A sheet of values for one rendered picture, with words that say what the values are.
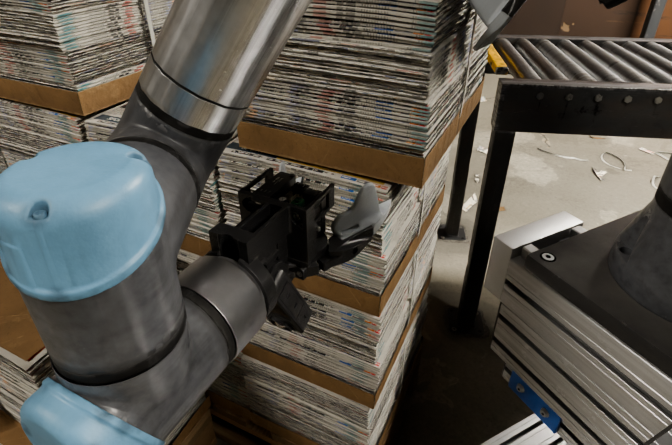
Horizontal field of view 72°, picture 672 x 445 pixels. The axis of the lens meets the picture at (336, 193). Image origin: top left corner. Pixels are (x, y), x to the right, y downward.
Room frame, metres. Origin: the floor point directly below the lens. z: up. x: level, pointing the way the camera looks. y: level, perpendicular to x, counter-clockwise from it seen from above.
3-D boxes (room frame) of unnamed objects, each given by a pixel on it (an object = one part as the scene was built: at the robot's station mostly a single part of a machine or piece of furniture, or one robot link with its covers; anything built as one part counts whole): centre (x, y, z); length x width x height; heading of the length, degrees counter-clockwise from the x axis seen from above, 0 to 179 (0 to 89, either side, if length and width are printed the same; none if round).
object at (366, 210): (0.40, -0.03, 0.88); 0.09 x 0.03 x 0.06; 126
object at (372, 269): (0.93, 0.37, 0.42); 1.17 x 0.39 x 0.83; 64
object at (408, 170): (0.64, -0.02, 0.86); 0.29 x 0.16 x 0.04; 64
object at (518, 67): (1.32, -0.51, 0.77); 0.47 x 0.05 x 0.05; 173
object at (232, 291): (0.26, 0.10, 0.88); 0.08 x 0.05 x 0.08; 63
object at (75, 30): (0.99, 0.49, 0.95); 0.38 x 0.29 x 0.23; 155
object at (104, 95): (0.99, 0.49, 0.86); 0.38 x 0.29 x 0.04; 155
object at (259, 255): (0.34, 0.06, 0.88); 0.12 x 0.08 x 0.09; 153
